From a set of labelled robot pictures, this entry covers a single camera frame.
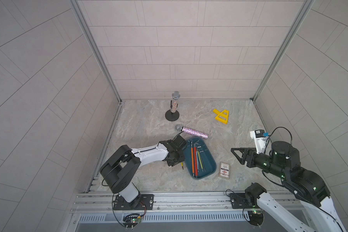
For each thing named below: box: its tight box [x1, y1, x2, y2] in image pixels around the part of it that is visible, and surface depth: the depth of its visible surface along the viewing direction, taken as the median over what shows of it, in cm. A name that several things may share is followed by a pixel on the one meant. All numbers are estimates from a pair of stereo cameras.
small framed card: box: [219, 161, 231, 180], surface depth 82 cm
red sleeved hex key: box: [193, 141, 199, 177], surface depth 86 cm
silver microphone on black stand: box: [164, 90, 181, 122], surface depth 107 cm
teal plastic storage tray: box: [184, 137, 218, 180], surface depth 86 cm
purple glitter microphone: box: [174, 124, 209, 140], surface depth 96 cm
